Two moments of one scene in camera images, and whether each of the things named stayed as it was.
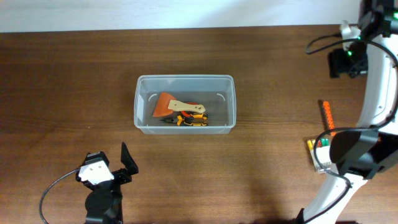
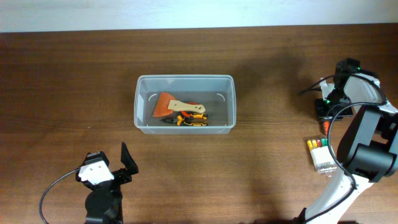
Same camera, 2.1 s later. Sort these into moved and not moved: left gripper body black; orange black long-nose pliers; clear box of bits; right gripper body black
Moved: right gripper body black
Not moved: orange black long-nose pliers; left gripper body black; clear box of bits
